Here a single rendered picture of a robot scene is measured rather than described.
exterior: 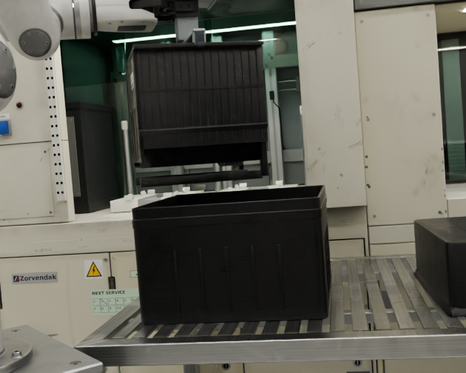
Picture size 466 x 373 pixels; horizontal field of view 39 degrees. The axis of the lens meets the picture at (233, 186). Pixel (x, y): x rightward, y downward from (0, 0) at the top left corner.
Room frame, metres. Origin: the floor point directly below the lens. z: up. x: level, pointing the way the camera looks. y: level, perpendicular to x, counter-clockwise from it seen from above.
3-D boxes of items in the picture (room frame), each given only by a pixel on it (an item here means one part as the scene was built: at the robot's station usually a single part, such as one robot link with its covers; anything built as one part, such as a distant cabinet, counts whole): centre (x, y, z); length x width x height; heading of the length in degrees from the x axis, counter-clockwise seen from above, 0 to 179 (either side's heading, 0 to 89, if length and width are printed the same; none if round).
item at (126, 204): (1.80, 0.20, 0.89); 0.22 x 0.21 x 0.04; 171
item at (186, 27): (1.14, 0.06, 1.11); 0.24 x 0.20 x 0.32; 12
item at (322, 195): (1.07, -0.01, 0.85); 0.28 x 0.28 x 0.17; 80
